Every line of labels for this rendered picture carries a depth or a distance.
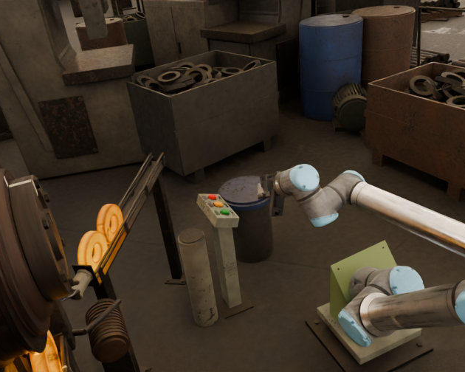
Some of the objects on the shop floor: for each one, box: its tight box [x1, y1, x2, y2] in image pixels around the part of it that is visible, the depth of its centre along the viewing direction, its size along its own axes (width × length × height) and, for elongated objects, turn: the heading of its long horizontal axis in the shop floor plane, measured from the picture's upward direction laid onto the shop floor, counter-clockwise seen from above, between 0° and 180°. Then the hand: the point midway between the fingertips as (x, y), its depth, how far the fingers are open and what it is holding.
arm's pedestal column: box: [305, 315, 433, 372], centre depth 198 cm, size 40×40×8 cm
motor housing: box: [85, 298, 137, 372], centre depth 167 cm, size 13×22×54 cm, turn 34°
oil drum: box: [351, 5, 416, 94], centre depth 433 cm, size 59×59×89 cm
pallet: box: [420, 0, 465, 23], centre depth 793 cm, size 120×82×32 cm
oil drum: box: [75, 18, 128, 52], centre depth 562 cm, size 59×59×89 cm
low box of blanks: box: [364, 62, 465, 202], centre depth 308 cm, size 93×73×66 cm
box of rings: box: [105, 11, 155, 67], centre depth 664 cm, size 103×83×78 cm
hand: (260, 197), depth 175 cm, fingers closed
